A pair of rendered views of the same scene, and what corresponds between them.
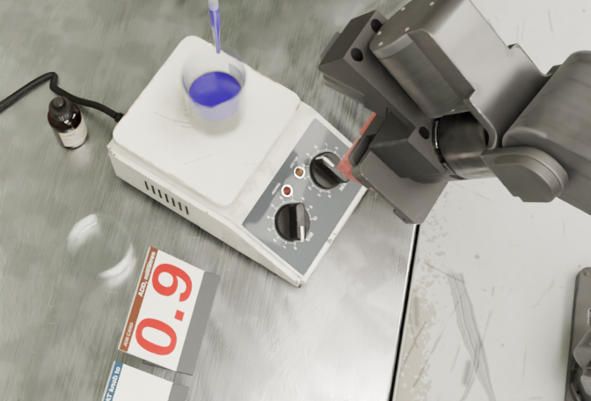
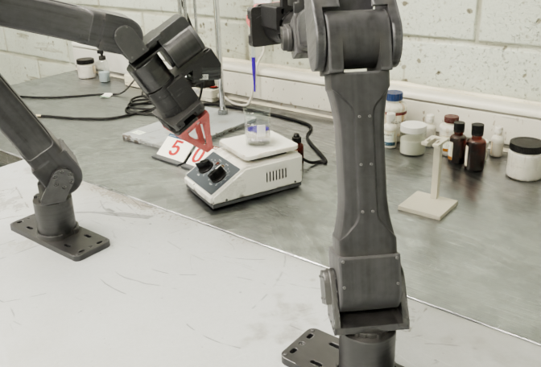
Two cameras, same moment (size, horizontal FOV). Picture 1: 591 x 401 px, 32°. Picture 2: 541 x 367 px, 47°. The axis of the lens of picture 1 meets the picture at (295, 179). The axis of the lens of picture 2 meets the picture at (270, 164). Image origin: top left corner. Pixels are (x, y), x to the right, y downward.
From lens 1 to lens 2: 138 cm
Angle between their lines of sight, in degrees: 81
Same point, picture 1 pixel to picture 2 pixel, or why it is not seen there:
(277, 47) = (299, 204)
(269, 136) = (237, 149)
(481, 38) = (167, 24)
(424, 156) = not seen: hidden behind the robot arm
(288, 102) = (248, 154)
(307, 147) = (230, 168)
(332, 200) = (206, 180)
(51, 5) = not seen: hidden behind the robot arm
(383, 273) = (170, 204)
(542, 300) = (112, 232)
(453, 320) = (133, 212)
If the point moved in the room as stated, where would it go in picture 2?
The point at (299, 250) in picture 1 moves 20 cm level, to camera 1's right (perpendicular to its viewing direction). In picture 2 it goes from (195, 171) to (122, 211)
